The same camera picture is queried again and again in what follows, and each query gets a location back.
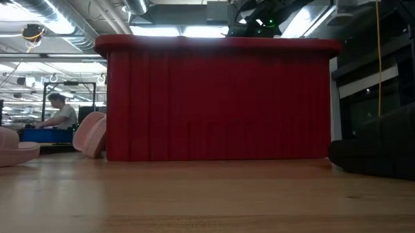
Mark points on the black slide sandal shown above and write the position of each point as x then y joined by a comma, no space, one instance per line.
388,148

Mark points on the pink slide sandal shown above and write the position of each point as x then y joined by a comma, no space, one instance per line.
4,151
90,134

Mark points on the black metal station frame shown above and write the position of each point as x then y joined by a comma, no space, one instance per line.
68,83

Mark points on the dark shelf unit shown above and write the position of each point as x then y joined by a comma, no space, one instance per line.
399,54

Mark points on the person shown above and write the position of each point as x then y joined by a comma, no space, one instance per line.
65,116

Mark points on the silver ceiling duct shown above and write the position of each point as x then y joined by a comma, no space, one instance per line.
136,3
51,11

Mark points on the blue plastic bin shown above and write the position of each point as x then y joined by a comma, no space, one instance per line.
45,135

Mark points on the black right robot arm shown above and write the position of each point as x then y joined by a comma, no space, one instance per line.
276,7

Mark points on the red plastic bin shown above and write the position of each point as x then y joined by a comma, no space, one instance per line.
214,102

